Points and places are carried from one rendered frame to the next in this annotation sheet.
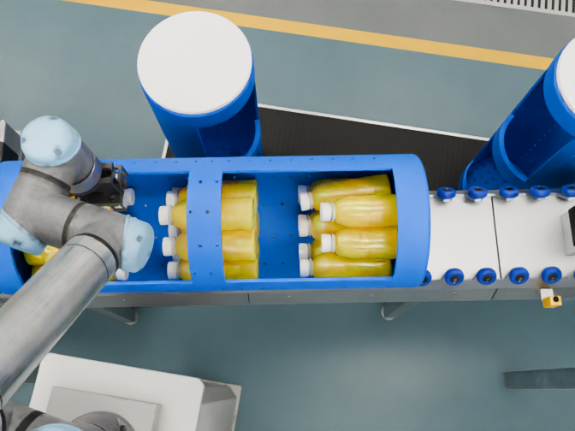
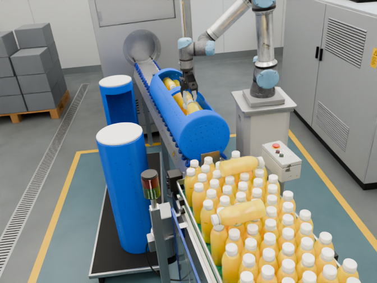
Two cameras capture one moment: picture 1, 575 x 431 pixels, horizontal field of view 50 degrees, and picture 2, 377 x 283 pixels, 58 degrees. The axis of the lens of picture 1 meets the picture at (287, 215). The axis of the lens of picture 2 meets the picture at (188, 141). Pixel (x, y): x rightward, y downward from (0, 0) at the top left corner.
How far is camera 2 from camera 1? 2.27 m
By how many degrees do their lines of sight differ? 65
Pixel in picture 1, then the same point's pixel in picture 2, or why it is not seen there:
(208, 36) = (107, 132)
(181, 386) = (235, 93)
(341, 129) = (108, 208)
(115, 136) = not seen: outside the picture
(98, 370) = (240, 103)
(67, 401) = (252, 100)
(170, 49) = (114, 137)
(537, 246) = not seen: hidden behind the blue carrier
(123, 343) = not seen: hidden behind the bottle
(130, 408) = (246, 92)
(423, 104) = (90, 200)
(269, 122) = (106, 232)
